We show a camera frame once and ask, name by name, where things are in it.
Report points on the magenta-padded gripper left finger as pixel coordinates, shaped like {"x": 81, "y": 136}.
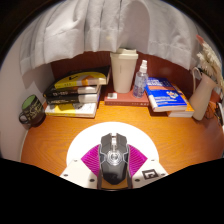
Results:
{"x": 78, "y": 172}

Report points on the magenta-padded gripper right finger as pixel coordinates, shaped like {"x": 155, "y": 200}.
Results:
{"x": 150, "y": 172}

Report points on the black grey computer mouse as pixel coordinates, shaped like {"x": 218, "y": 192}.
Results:
{"x": 113, "y": 166}

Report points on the white yellow black mouse pad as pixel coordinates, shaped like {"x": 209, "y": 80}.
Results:
{"x": 86, "y": 136}

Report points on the black spine book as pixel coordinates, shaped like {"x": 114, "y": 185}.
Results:
{"x": 71, "y": 99}
{"x": 73, "y": 90}

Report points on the dark mug with green inside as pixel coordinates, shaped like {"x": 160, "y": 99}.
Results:
{"x": 32, "y": 110}

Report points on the red brown flat book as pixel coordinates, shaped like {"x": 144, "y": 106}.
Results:
{"x": 123, "y": 99}

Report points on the blue paperback book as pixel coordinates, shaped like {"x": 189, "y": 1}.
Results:
{"x": 163, "y": 93}

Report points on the clear spray bottle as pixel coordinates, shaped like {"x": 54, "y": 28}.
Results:
{"x": 140, "y": 85}

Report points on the black yellow cover book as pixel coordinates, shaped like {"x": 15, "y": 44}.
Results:
{"x": 83, "y": 79}

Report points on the cream lidded tumbler cup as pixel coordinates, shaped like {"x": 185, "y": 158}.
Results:
{"x": 123, "y": 73}

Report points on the white curtain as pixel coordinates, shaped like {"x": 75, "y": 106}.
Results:
{"x": 83, "y": 26}

